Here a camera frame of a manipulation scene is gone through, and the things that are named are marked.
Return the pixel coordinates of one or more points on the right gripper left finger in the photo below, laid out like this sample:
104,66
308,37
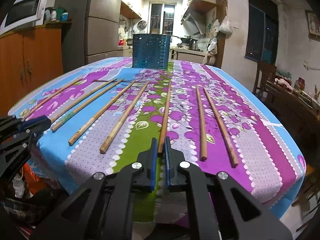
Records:
102,207

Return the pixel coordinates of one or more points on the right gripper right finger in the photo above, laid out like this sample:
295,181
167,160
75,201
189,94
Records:
218,206

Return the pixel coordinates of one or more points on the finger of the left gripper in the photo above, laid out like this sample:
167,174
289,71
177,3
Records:
11,125
15,151

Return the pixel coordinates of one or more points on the wooden chopstick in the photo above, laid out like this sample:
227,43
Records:
165,121
231,152
95,117
107,142
53,95
203,137
80,106
80,99

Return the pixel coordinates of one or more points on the kitchen counter cabinets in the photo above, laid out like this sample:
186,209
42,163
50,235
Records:
174,54

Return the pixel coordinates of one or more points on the kitchen window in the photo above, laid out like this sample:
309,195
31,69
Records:
162,18

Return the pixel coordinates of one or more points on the orange wooden cabinet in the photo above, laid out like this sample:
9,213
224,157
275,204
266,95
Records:
30,57

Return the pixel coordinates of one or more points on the white microwave oven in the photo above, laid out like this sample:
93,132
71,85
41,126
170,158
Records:
24,12

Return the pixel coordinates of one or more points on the white bottle on cabinet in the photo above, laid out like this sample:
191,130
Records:
53,15

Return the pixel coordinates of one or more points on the blue lidded jar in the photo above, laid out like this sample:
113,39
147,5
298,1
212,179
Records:
64,16

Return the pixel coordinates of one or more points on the green container on cabinet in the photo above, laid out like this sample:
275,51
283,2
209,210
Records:
59,12

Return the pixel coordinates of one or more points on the dark wooden side table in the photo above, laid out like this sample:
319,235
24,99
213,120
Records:
297,118

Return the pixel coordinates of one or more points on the dark wooden chair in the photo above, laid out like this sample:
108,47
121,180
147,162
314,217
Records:
265,72

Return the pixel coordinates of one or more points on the grey refrigerator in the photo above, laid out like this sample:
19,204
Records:
92,34

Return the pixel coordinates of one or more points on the blue perforated utensil basket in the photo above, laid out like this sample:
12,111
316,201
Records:
151,51

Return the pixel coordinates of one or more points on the black wok on stove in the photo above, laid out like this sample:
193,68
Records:
186,40

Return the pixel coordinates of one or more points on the dark window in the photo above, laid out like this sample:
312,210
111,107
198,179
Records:
263,31

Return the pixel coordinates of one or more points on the white plastic bag hanging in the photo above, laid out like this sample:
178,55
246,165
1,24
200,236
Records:
226,26

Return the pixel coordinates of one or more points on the range hood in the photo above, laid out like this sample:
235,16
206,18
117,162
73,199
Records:
194,22

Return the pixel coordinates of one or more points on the framed wall picture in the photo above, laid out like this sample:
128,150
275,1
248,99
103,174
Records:
313,24

